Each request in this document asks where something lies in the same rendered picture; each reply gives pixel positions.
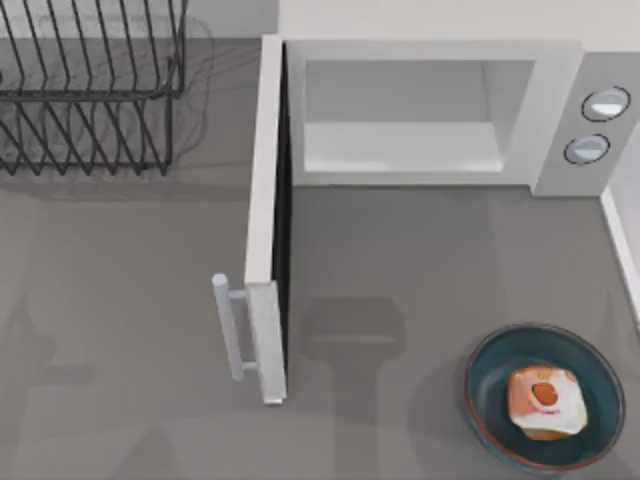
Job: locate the white microwave door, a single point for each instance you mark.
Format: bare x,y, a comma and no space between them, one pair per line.
262,200

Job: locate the dark blue bowl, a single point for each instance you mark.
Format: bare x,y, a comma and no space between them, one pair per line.
492,375

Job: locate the pale microwave oven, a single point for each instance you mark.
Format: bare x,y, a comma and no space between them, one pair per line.
555,125

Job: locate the orange and white food packet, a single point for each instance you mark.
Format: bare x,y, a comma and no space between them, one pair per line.
545,402

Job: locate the round microwave knob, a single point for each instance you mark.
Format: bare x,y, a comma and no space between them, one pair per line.
605,103
586,149

